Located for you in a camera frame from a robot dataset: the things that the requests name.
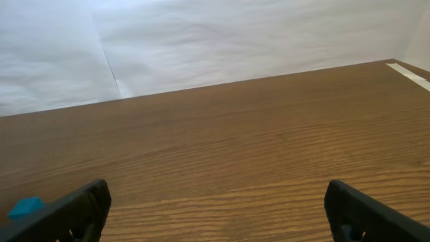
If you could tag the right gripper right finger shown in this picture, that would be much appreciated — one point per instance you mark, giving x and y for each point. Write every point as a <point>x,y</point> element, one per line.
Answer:
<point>363,215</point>

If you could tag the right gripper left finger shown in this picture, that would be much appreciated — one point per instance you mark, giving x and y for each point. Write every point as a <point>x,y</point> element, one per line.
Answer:
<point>67,215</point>

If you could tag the blue cube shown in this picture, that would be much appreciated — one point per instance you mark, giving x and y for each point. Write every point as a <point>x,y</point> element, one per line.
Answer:
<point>25,207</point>

